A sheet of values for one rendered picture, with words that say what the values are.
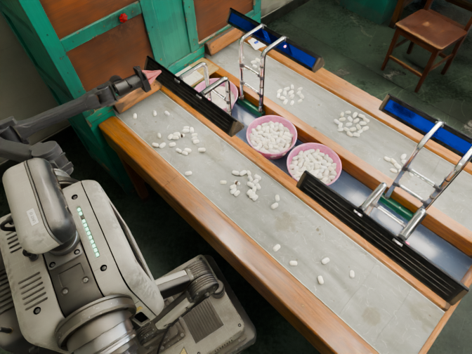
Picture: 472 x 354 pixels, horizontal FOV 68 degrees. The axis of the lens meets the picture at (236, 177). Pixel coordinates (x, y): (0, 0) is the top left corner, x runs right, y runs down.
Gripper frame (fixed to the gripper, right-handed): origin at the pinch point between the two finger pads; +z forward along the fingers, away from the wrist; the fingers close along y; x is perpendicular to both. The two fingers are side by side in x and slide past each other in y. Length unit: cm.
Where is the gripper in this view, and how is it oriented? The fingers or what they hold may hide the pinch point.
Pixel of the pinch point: (159, 71)
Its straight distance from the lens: 158.4
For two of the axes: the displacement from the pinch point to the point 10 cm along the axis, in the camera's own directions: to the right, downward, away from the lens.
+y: 2.1, 7.5, 6.2
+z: 8.3, -4.7, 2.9
